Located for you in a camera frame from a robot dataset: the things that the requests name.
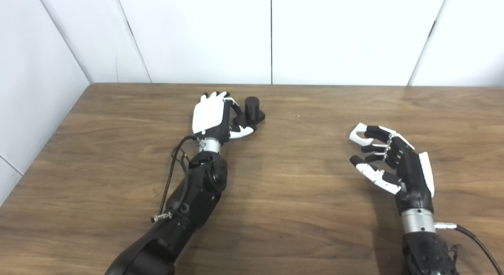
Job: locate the black peg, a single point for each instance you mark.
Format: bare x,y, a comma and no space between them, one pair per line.
252,107

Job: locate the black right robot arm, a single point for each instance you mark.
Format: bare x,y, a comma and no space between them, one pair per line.
425,251

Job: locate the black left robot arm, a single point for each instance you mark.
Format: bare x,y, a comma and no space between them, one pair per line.
193,200

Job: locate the white square piece with hole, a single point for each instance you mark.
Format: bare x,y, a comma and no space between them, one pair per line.
356,138

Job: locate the black and white right hand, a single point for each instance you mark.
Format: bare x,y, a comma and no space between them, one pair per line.
411,176

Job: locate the black and white left hand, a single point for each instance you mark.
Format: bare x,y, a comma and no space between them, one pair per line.
206,113

